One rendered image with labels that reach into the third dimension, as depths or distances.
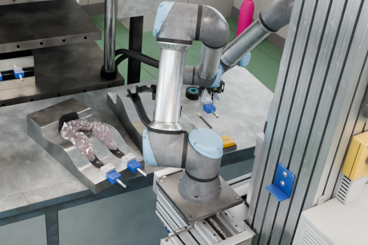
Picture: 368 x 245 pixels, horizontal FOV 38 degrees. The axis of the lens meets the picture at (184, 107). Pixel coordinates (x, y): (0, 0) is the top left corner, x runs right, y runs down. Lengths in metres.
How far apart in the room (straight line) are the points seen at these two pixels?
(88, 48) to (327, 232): 2.08
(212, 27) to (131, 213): 1.10
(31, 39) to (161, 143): 1.26
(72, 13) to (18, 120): 0.76
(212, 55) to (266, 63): 3.16
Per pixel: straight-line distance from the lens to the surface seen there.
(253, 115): 2.78
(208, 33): 1.73
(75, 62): 3.13
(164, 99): 1.74
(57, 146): 2.33
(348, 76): 1.42
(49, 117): 2.46
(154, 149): 1.75
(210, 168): 1.78
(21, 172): 2.34
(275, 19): 1.99
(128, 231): 2.60
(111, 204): 2.43
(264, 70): 4.90
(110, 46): 2.88
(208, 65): 1.95
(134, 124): 2.46
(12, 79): 2.88
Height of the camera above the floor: 2.31
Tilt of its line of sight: 33 degrees down
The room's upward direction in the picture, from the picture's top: 6 degrees clockwise
